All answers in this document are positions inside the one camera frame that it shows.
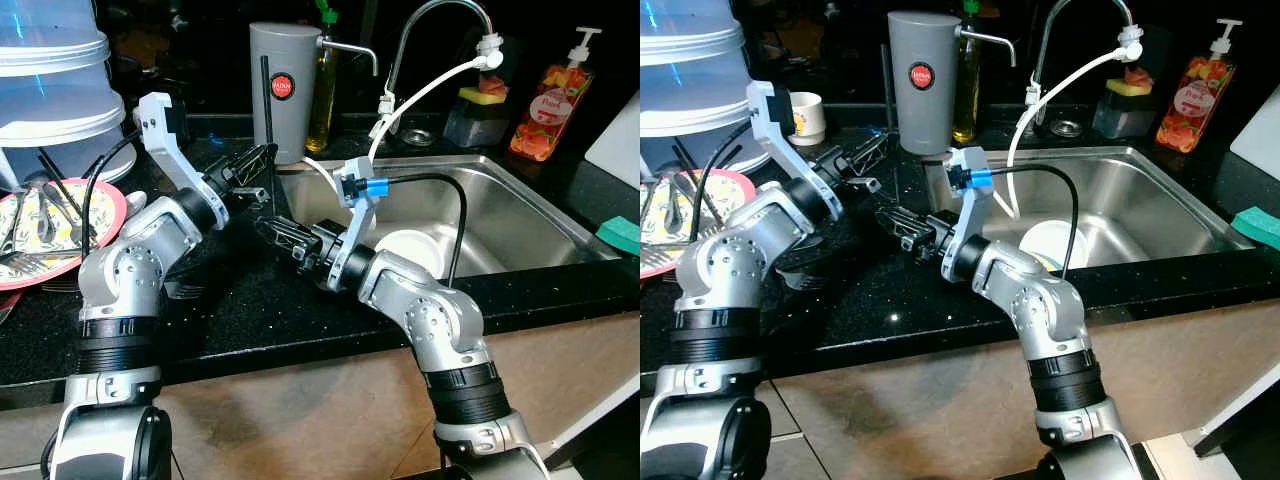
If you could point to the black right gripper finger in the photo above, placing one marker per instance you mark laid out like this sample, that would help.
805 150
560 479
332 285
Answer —
288 230
296 256
903 220
910 243

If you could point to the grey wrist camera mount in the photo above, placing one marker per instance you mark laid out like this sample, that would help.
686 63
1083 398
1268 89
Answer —
775 130
968 190
165 135
355 215

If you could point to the chrome sink faucet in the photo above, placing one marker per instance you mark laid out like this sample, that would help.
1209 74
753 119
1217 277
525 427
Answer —
440 6
1050 30

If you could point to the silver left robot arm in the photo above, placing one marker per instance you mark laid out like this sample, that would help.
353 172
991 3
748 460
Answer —
120 290
715 280

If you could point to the fruit print soap bottle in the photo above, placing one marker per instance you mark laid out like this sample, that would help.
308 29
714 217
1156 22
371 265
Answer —
1195 105
545 115

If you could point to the grey water dispenser jug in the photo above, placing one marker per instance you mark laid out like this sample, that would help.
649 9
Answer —
285 100
925 90

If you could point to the olive oil bottle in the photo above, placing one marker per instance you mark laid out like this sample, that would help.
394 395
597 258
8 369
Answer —
328 100
967 90

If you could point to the white board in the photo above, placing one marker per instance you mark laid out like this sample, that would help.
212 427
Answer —
1258 130
615 140

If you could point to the beige cabinet front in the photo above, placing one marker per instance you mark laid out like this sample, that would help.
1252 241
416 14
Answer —
900 400
300 400

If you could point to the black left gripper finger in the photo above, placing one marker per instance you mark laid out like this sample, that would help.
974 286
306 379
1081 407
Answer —
258 160
256 187
867 181
868 150

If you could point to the large silver spoon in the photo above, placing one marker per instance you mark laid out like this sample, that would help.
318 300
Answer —
136 205

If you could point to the yellow sponge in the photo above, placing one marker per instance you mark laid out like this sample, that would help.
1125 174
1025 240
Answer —
1135 87
485 97

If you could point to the white stacked plastic container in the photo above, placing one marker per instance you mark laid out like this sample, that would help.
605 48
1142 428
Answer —
40 80
690 70

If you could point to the green sponge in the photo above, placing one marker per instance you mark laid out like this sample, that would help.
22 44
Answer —
1258 225
622 235

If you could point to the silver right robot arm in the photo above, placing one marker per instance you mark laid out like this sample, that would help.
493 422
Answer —
440 320
1040 310

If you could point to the white printed mug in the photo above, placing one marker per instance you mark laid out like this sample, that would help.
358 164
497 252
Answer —
808 115

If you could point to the stainless steel sink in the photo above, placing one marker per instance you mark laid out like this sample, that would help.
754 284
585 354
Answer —
1150 200
520 210

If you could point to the black sponge holder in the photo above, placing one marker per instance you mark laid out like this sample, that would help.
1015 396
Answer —
1118 115
470 125

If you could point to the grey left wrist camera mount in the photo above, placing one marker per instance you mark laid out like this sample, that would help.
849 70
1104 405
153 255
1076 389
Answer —
775 130
165 135

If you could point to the pale yellow plate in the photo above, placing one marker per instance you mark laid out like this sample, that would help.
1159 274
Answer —
1045 240
410 250

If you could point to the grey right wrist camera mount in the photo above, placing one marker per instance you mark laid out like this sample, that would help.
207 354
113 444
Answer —
968 190
355 215

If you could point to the pink rimmed floral plate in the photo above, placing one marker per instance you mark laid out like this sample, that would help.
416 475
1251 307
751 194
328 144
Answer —
100 205
735 185

